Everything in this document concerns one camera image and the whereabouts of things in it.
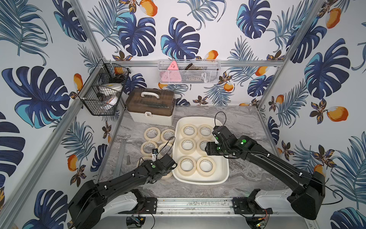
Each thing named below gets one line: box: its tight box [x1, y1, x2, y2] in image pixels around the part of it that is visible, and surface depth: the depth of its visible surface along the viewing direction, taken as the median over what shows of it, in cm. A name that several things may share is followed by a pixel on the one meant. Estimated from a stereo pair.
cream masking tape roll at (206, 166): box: [196, 156, 216, 177], surface depth 88 cm
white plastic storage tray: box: [172, 116, 230, 186], surface depth 90 cm
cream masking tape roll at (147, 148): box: [140, 140, 158, 157], surface depth 97 cm
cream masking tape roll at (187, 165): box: [177, 155, 197, 177], surface depth 88 cm
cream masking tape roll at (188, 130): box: [180, 123, 198, 138], surface depth 104 cm
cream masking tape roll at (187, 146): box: [178, 137, 197, 156], surface depth 97 cm
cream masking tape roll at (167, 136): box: [160, 128, 176, 144], surface depth 103 cm
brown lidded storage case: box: [125, 87, 176, 126], surface depth 100 cm
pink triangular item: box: [159, 60, 183, 83], surface depth 92 cm
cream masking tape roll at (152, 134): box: [143, 126, 161, 142], surface depth 103 cm
